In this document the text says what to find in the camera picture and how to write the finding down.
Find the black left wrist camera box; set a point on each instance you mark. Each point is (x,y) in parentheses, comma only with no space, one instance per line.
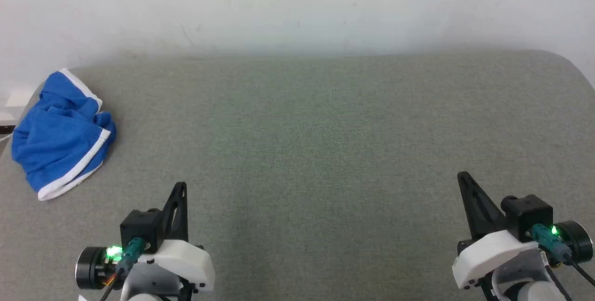
(139,226)

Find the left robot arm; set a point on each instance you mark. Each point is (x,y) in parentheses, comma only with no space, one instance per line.
(88,266)

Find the blue shorts with white trim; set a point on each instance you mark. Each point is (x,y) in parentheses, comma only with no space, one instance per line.
(60,138)

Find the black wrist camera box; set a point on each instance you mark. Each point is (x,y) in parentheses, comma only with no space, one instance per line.
(527,212)
(139,226)

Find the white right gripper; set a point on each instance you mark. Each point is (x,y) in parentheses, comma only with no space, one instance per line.
(488,252)

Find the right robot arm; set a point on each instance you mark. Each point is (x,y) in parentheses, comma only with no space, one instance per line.
(578,240)

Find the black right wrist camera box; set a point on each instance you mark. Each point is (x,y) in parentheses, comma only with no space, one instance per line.
(527,212)

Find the white box by wall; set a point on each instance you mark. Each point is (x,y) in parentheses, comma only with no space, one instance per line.
(14,102)

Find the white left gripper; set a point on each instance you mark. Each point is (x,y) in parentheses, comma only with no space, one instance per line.
(186,259)

